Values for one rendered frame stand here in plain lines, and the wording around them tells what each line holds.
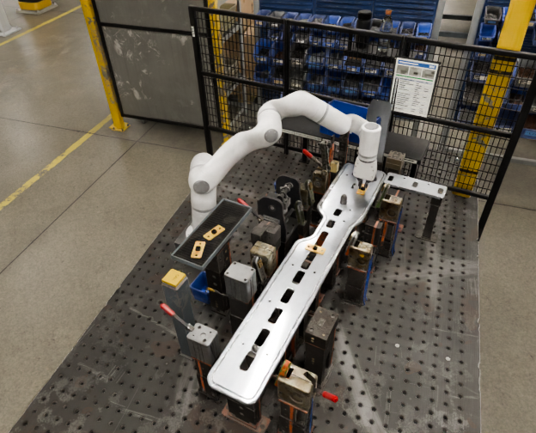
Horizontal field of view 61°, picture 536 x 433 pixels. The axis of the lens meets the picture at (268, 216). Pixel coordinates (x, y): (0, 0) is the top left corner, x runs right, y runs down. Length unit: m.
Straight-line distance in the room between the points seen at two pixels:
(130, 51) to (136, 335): 2.97
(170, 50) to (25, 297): 2.30
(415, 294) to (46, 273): 2.48
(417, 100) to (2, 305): 2.85
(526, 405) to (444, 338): 0.93
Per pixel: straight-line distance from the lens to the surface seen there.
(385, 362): 1.97
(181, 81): 4.33
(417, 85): 2.52
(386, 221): 2.19
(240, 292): 1.69
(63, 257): 3.62
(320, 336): 1.60
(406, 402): 1.90
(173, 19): 4.13
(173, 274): 1.63
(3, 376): 3.12
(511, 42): 2.44
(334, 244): 1.93
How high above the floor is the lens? 2.34
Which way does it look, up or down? 41 degrees down
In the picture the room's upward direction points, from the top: 2 degrees counter-clockwise
